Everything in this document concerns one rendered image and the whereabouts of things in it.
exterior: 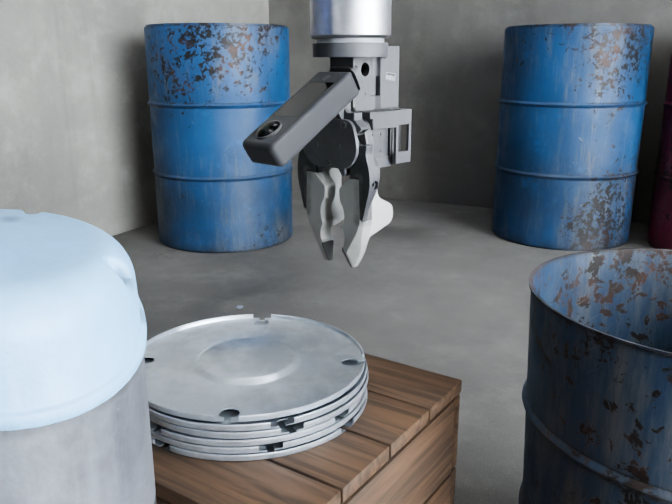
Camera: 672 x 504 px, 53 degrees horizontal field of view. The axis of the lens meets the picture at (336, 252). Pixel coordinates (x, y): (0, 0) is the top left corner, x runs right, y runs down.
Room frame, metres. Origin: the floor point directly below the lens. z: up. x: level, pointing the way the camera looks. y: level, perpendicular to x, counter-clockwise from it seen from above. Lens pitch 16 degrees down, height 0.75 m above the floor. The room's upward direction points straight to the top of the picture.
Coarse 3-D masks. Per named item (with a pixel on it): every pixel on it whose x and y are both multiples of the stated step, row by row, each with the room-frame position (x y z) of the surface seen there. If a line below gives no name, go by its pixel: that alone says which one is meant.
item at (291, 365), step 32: (224, 320) 0.90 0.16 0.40; (256, 320) 0.90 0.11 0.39; (288, 320) 0.90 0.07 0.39; (160, 352) 0.79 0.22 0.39; (192, 352) 0.79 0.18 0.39; (224, 352) 0.78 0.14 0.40; (256, 352) 0.78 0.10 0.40; (288, 352) 0.78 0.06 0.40; (320, 352) 0.79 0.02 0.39; (352, 352) 0.79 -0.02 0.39; (160, 384) 0.70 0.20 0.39; (192, 384) 0.70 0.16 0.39; (224, 384) 0.70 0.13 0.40; (256, 384) 0.70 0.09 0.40; (288, 384) 0.70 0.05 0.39; (320, 384) 0.70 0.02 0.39; (352, 384) 0.70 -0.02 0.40; (192, 416) 0.63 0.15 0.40; (256, 416) 0.62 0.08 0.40
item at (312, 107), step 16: (320, 80) 0.65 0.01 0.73; (336, 80) 0.64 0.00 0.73; (352, 80) 0.64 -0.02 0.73; (304, 96) 0.63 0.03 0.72; (320, 96) 0.62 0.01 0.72; (336, 96) 0.63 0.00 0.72; (352, 96) 0.64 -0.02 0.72; (288, 112) 0.62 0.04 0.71; (304, 112) 0.61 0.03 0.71; (320, 112) 0.61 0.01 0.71; (336, 112) 0.63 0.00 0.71; (272, 128) 0.60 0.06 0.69; (288, 128) 0.59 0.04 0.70; (304, 128) 0.60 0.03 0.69; (320, 128) 0.61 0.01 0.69; (256, 144) 0.59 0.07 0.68; (272, 144) 0.58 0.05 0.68; (288, 144) 0.59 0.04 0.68; (304, 144) 0.60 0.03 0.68; (256, 160) 0.61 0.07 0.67; (272, 160) 0.59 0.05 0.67; (288, 160) 0.59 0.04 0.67
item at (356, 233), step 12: (348, 180) 0.63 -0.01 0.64; (348, 192) 0.63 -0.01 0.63; (348, 204) 0.63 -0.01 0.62; (372, 204) 0.65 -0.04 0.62; (384, 204) 0.66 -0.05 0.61; (348, 216) 0.63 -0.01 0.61; (372, 216) 0.65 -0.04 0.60; (384, 216) 0.66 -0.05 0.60; (348, 228) 0.63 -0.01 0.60; (360, 228) 0.62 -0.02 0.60; (372, 228) 0.65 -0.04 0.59; (348, 240) 0.63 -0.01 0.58; (360, 240) 0.63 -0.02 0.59; (348, 252) 0.64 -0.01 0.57; (360, 252) 0.63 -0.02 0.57
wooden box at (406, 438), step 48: (384, 384) 0.79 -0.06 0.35; (432, 384) 0.79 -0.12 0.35; (384, 432) 0.68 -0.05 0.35; (432, 432) 0.74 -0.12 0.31; (192, 480) 0.59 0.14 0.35; (240, 480) 0.59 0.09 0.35; (288, 480) 0.59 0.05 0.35; (336, 480) 0.59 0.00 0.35; (384, 480) 0.64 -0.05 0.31; (432, 480) 0.74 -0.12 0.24
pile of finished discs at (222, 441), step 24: (360, 384) 0.71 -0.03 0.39; (336, 408) 0.68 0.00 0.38; (360, 408) 0.73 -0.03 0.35; (168, 432) 0.63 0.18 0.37; (192, 432) 0.62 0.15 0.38; (216, 432) 0.62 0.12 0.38; (240, 432) 0.62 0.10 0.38; (264, 432) 0.62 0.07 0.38; (288, 432) 0.63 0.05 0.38; (312, 432) 0.64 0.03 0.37; (336, 432) 0.66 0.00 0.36; (192, 456) 0.62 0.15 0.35; (216, 456) 0.62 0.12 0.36; (240, 456) 0.62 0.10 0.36; (264, 456) 0.62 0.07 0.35
